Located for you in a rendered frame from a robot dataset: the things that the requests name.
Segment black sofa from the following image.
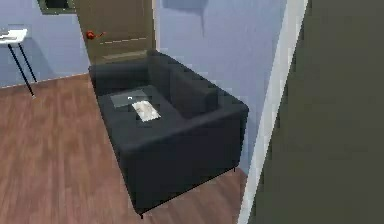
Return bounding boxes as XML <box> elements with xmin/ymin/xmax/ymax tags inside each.
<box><xmin>88</xmin><ymin>49</ymin><xmax>250</xmax><ymax>220</ymax></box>

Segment grey laptop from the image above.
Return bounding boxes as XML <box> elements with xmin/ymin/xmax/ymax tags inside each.
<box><xmin>109</xmin><ymin>88</ymin><xmax>154</xmax><ymax>109</ymax></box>

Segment brown room door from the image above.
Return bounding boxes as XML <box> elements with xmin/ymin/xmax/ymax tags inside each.
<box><xmin>73</xmin><ymin>0</ymin><xmax>157</xmax><ymax>66</ymax></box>

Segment dark olive room door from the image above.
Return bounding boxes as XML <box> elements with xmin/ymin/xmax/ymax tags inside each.
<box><xmin>248</xmin><ymin>0</ymin><xmax>384</xmax><ymax>224</ymax></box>

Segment dark framed picture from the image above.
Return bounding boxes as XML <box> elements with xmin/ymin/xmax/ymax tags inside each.
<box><xmin>36</xmin><ymin>0</ymin><xmax>78</xmax><ymax>16</ymax></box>

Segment white table with black legs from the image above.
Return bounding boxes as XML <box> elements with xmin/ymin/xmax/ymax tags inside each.
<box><xmin>0</xmin><ymin>28</ymin><xmax>38</xmax><ymax>98</ymax></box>

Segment red door handle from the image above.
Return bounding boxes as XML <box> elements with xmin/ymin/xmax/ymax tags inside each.
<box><xmin>85</xmin><ymin>30</ymin><xmax>107</xmax><ymax>41</ymax></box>

